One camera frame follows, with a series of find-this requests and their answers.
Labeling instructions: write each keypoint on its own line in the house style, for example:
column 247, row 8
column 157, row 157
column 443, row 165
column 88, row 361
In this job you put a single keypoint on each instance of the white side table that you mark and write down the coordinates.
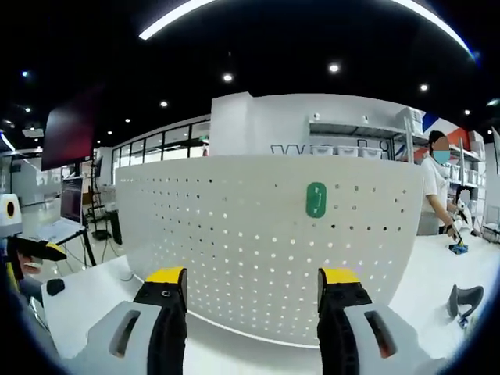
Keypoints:
column 54, row 230

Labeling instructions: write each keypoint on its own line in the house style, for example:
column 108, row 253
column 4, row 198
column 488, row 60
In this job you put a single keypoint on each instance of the ceiling light strip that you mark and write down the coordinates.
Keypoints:
column 172, row 21

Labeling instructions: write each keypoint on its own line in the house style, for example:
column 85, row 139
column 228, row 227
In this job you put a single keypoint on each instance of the person in white shirt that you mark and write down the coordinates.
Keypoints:
column 462, row 164

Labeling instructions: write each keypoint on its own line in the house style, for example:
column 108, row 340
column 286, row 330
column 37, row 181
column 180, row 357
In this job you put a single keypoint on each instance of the white perforated mounting plate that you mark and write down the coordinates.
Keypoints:
column 234, row 195

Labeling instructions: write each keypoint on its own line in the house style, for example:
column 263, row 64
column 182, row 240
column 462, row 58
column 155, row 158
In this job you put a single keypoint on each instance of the stack of white boxes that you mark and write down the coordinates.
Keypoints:
column 410, row 119

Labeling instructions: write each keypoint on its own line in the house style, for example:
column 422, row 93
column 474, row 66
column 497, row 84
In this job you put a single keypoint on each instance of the person's left hand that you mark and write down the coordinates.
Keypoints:
column 32, row 266

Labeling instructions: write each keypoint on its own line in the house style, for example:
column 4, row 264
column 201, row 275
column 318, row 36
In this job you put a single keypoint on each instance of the black computer mouse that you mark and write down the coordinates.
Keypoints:
column 55, row 287

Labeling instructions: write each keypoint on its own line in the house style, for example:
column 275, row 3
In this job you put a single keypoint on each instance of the small colourful packet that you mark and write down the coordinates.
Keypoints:
column 465, row 322

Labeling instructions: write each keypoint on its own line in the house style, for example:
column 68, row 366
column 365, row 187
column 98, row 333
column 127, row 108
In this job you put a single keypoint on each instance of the grey metal shelf rack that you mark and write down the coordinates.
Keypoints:
column 409, row 136

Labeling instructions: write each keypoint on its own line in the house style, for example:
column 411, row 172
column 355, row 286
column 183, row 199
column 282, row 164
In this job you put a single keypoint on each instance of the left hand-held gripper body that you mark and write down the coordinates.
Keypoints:
column 4, row 226

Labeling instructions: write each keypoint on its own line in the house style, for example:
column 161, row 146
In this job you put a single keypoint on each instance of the small blue yellow object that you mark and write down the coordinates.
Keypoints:
column 458, row 248

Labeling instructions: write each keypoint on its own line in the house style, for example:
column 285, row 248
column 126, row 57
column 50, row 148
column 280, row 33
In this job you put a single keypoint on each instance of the ceiling spotlights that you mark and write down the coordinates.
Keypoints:
column 227, row 77

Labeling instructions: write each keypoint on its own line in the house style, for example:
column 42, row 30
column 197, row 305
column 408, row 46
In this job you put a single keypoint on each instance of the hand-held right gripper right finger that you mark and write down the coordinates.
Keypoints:
column 390, row 343

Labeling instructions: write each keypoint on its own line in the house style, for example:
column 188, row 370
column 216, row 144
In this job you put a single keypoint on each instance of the red hanging cloth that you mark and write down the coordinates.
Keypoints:
column 205, row 150

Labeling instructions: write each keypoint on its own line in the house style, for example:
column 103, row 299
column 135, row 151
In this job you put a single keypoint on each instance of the grey curved stand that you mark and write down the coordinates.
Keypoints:
column 465, row 298

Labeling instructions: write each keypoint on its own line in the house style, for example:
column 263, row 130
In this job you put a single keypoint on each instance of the green hook assembly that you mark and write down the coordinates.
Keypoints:
column 316, row 203

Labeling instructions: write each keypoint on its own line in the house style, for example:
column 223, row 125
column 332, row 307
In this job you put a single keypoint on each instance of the large hanging dark screen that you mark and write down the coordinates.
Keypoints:
column 70, row 129

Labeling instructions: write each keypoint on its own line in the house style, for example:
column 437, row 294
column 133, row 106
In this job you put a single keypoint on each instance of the monitor with reddish display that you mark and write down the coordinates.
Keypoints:
column 72, row 199

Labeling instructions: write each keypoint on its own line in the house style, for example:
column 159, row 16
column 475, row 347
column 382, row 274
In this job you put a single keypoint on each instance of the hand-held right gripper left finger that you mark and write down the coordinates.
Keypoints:
column 105, row 340

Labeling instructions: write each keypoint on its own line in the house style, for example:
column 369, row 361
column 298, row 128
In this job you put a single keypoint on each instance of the white storage bin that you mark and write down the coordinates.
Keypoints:
column 329, row 150
column 348, row 151
column 370, row 152

